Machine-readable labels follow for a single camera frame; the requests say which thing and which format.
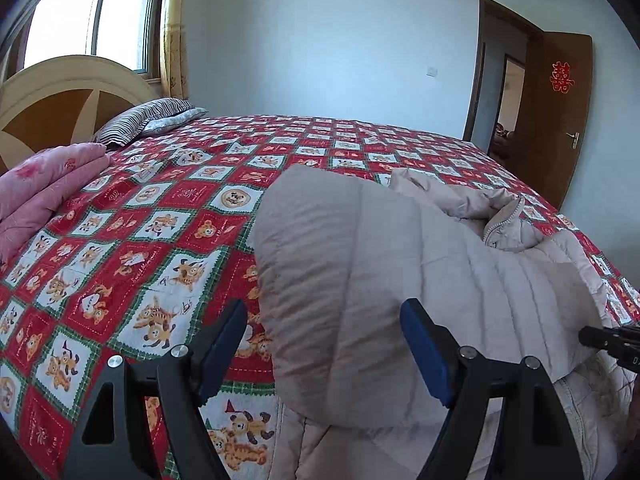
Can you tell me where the light pink puffer jacket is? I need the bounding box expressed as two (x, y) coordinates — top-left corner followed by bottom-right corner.
(253, 166), (634, 479)

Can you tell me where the red patterned bed quilt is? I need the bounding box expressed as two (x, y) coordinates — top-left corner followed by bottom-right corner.
(0, 112), (640, 480)

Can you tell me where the folded pink blanket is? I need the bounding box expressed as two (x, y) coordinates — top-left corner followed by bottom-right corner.
(1, 143), (111, 263)

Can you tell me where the red double happiness decal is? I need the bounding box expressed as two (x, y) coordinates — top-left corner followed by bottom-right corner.
(549, 61), (575, 94)

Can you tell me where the brown wooden door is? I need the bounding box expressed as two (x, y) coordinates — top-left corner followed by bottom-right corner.
(508, 30), (595, 212)

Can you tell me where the striped grey pillow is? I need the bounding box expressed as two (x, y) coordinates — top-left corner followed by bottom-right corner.
(92, 98), (207, 148)

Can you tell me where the cream and wood headboard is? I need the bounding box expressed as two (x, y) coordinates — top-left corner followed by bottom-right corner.
(0, 54), (160, 172)

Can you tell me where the right beige curtain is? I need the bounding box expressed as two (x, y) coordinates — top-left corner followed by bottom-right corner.
(160, 0), (189, 100)

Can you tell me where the silver door handle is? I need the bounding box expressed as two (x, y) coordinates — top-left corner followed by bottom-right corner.
(566, 132), (580, 150)

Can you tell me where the dark wooden door frame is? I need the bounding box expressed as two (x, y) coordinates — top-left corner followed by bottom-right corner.
(463, 0), (544, 154)

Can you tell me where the window with frame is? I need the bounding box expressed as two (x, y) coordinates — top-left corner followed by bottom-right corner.
(1, 0), (162, 80)

